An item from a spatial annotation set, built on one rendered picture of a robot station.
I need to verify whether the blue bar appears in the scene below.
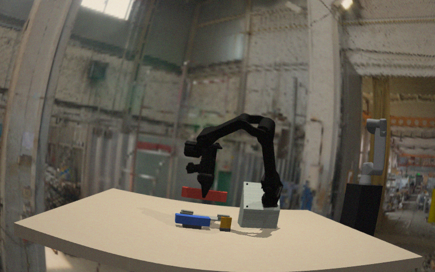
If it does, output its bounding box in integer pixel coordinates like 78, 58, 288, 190
175, 213, 211, 227

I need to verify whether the red block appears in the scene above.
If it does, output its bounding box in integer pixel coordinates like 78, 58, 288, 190
181, 186, 227, 203

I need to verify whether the yellow rectangular block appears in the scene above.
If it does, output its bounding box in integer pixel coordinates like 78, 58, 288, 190
220, 216, 232, 228

